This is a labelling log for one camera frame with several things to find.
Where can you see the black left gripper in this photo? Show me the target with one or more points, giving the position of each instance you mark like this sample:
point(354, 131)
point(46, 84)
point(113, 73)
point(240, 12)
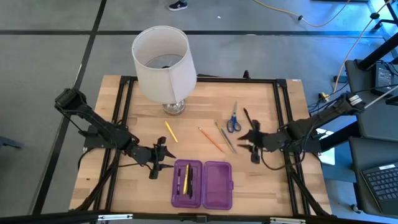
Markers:
point(144, 154)

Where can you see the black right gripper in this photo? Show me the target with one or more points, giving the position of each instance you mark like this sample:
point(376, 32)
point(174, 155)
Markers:
point(272, 141)

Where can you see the black and white pen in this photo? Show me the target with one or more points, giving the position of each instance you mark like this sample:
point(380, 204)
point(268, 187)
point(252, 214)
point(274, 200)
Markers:
point(178, 183)

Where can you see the thick yellow marker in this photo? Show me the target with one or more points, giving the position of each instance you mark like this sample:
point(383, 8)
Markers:
point(186, 182)

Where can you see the tan wooden pencil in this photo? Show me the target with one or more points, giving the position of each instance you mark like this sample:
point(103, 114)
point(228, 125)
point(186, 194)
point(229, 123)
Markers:
point(222, 135)

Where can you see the thin yellow pencil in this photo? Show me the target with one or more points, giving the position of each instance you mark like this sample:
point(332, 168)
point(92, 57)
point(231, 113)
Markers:
point(171, 131)

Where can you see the orange pencil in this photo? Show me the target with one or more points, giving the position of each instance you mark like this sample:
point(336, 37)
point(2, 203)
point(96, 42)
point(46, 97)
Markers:
point(211, 140)

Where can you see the purple plastic supply box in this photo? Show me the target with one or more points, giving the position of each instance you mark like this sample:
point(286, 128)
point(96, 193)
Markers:
point(217, 186)

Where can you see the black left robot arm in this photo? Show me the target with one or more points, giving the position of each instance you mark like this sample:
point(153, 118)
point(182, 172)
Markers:
point(99, 127)

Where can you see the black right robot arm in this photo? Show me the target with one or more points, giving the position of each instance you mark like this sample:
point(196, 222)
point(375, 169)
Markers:
point(323, 116)

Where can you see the black plug box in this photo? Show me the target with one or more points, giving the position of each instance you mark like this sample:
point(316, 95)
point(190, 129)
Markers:
point(340, 78)

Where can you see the white shade table lamp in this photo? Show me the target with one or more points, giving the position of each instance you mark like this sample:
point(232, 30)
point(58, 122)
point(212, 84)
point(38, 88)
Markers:
point(164, 81)

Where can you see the yellow plug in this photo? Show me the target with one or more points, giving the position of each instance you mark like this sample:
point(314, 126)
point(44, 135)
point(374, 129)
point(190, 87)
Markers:
point(325, 97)

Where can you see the black side table beam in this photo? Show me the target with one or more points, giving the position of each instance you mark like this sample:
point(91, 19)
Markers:
point(340, 137)

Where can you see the dark grey side table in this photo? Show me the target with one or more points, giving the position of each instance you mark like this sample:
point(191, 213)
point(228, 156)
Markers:
point(376, 124)
point(363, 155)

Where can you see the black caster wheel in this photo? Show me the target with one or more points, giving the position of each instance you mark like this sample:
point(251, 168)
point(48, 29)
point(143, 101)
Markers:
point(356, 208)

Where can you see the black aluminium crossbar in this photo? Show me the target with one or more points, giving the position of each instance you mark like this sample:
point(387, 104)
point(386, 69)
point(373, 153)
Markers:
point(46, 217)

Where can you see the black keyboard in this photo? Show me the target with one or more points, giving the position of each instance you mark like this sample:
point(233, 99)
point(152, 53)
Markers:
point(384, 183)

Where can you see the black power adapter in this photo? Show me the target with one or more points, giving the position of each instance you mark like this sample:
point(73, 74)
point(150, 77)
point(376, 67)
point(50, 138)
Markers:
point(382, 79)

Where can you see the person's shoe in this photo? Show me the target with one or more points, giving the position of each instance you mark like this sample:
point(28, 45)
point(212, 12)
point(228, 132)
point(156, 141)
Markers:
point(178, 5)

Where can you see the black stand leg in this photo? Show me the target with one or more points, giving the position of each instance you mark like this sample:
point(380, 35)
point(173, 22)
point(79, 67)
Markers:
point(379, 53)

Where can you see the grey chair leg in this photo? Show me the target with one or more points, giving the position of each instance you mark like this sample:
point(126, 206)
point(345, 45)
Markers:
point(11, 143)

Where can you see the black stand base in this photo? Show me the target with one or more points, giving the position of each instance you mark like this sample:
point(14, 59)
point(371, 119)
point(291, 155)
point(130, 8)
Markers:
point(387, 21)

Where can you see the black metal table frame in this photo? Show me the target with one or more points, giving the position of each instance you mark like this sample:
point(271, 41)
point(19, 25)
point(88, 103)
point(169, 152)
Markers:
point(236, 80)

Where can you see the silver metal bracket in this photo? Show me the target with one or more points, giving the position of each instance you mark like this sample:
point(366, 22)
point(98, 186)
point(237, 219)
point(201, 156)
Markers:
point(287, 221)
point(115, 217)

